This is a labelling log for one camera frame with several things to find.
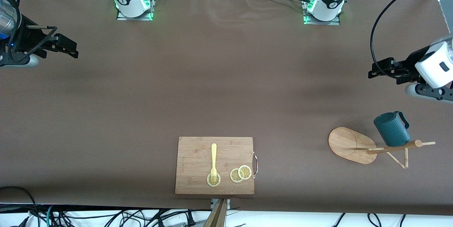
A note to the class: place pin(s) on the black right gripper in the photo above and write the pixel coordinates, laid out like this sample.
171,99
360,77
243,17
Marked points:
29,39

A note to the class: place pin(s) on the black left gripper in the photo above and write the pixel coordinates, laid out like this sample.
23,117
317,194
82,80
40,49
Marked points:
410,64

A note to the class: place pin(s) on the teal cup with yellow inside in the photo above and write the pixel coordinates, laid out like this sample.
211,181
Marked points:
393,129

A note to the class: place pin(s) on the wooden cup rack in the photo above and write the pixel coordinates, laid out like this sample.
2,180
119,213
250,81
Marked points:
348,143

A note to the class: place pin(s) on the brown table cover sheet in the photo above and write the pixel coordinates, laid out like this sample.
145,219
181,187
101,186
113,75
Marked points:
226,78

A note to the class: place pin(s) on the wooden cutting board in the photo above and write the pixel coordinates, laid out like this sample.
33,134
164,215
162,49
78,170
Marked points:
198,156

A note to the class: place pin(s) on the lemon slice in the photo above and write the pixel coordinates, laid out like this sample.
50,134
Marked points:
209,182
245,172
233,176

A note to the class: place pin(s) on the yellow plastic fork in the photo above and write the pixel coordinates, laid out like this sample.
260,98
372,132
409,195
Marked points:
213,156

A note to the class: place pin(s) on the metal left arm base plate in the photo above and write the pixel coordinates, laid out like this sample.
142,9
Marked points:
336,22

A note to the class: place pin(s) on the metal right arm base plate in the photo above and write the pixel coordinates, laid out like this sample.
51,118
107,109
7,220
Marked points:
148,15

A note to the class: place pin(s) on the metal clamp bracket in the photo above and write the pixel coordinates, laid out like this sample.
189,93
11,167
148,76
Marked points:
213,203

